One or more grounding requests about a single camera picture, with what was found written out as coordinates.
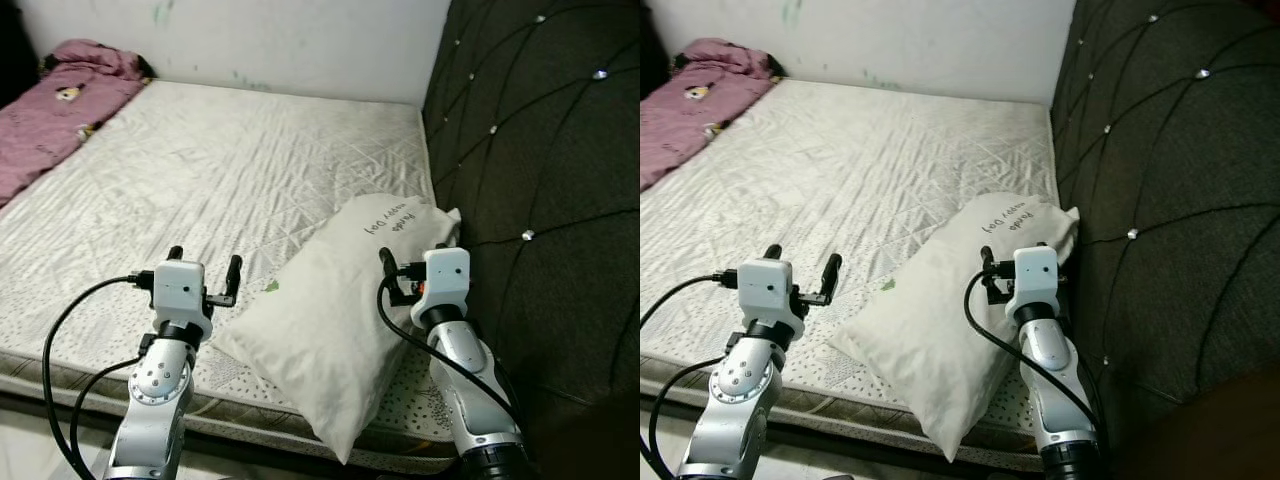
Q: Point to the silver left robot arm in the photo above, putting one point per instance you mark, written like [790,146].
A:
[160,400]
[735,400]

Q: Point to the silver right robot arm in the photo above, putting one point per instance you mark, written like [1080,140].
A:
[470,390]
[1055,390]

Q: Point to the white pillow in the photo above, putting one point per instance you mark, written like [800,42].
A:
[330,310]
[945,310]

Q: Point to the white quilted mattress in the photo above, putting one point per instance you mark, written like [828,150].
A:
[220,170]
[880,170]

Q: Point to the dark tufted headboard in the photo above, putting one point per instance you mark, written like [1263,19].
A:
[540,150]
[1170,150]

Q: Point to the purple cartoon print blanket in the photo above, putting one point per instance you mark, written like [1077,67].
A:
[50,130]
[690,120]

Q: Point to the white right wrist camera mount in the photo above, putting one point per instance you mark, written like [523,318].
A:
[443,278]
[1033,275]

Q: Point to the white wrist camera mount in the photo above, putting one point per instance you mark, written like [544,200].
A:
[182,292]
[768,290]
[1033,275]
[443,278]

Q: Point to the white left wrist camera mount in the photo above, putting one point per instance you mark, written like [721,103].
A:
[182,292]
[768,290]

